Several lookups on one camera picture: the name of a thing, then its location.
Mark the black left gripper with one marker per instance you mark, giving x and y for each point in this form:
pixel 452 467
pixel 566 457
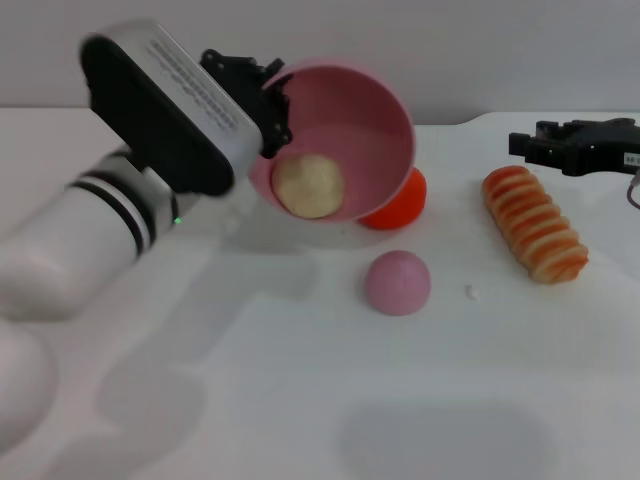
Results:
pixel 235 80

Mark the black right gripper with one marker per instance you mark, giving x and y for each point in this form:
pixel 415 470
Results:
pixel 595 147

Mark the beige egg yolk pastry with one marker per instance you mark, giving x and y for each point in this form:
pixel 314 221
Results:
pixel 307 187

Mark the pink plastic bowl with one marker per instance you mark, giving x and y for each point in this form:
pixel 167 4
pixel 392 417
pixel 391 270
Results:
pixel 360 145

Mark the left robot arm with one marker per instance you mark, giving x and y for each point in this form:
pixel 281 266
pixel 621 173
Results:
pixel 75 240

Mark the striped bread roll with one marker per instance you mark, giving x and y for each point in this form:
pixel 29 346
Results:
pixel 535 225

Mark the orange tangerine toy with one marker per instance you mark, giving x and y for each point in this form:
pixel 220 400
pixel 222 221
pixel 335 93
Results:
pixel 400 210

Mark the small white crumb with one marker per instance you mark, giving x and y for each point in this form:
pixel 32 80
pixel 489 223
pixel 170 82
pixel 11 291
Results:
pixel 471 292

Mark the pink round bun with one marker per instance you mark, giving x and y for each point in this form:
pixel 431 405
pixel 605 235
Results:
pixel 397 282

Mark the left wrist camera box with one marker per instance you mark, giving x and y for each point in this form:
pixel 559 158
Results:
pixel 170 115

